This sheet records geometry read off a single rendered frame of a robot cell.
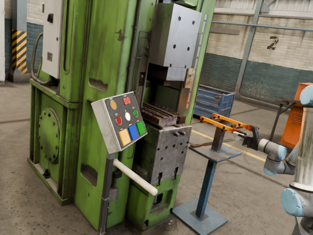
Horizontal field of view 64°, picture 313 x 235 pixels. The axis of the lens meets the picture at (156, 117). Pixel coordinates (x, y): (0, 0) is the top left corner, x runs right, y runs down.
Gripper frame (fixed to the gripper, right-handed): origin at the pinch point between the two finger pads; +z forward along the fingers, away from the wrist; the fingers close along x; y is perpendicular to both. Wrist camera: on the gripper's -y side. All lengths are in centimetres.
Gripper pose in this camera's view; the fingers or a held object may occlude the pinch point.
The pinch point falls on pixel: (236, 131)
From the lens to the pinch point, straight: 201.3
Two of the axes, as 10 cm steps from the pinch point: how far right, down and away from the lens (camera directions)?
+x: 7.4, -0.7, 6.7
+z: -6.5, -3.1, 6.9
